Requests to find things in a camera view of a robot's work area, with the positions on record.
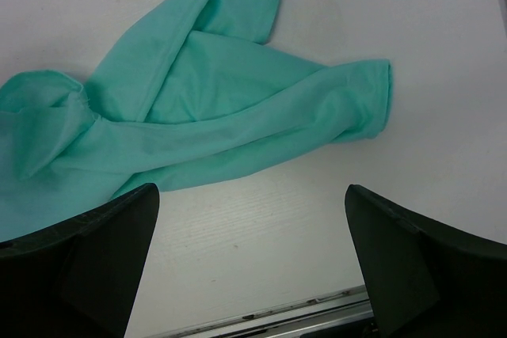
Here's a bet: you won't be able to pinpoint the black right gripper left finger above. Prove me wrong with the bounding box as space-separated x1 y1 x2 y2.
1 184 160 337

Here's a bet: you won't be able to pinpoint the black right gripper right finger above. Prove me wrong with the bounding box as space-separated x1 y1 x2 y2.
345 184 506 337

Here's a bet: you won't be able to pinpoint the teal t shirt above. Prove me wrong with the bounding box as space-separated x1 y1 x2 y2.
1 0 393 241

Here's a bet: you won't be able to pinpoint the aluminium table frame rails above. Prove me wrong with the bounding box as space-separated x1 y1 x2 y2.
158 286 373 337

